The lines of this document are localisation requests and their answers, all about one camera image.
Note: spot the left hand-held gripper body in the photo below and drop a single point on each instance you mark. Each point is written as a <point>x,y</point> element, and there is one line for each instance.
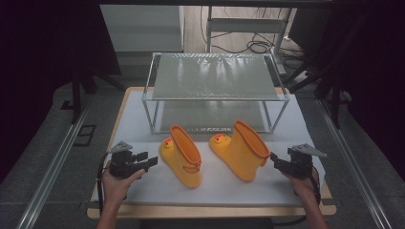
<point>122,163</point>

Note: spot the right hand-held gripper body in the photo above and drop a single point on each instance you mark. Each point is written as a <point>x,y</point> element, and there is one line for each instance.
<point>302,160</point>

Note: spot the yellow duck rain boot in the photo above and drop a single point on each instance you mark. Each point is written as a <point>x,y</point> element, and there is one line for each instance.
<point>242,152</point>
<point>181,159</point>

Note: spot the metal two-tier shoe rack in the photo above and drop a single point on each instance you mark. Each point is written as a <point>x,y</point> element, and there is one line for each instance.
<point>213,76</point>

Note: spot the person's left hand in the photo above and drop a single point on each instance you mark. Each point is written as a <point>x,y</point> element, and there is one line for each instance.
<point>119,186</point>

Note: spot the person's right hand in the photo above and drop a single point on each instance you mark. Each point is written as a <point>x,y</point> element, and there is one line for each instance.
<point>302,183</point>

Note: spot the wooden table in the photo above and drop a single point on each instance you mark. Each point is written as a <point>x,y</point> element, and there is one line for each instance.
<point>203,211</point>

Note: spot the black stand legs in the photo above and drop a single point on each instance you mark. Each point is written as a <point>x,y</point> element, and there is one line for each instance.
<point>76,95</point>
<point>334,95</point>

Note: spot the grey cabinet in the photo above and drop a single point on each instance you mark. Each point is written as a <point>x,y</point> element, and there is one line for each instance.
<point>143,28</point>

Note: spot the aluminium floor rail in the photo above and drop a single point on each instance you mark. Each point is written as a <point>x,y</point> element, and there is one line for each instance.
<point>356,178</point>
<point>47,184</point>

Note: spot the grey metal desk frame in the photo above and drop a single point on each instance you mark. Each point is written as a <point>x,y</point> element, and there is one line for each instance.
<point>245,25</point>

